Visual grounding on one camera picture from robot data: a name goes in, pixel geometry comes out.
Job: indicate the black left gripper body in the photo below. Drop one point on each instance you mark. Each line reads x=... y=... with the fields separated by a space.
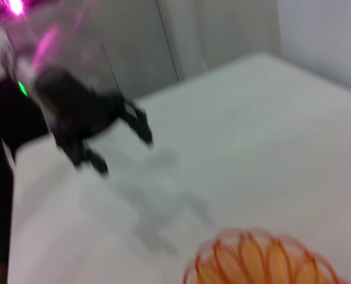
x=78 y=109

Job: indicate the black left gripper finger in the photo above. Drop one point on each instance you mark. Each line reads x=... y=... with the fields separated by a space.
x=141 y=125
x=88 y=158

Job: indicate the orange woven plastic basket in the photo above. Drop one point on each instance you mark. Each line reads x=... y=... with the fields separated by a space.
x=267 y=260

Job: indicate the person in black trousers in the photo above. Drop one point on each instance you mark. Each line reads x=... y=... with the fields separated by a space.
x=4 y=154

